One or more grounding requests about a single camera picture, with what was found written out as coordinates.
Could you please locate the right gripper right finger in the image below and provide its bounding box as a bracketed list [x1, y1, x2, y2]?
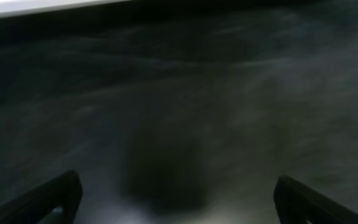
[272, 175, 358, 224]

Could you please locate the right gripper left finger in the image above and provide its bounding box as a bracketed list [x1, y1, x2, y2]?
[0, 169, 84, 224]

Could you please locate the white shelf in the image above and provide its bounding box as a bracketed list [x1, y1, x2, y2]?
[0, 0, 134, 21]

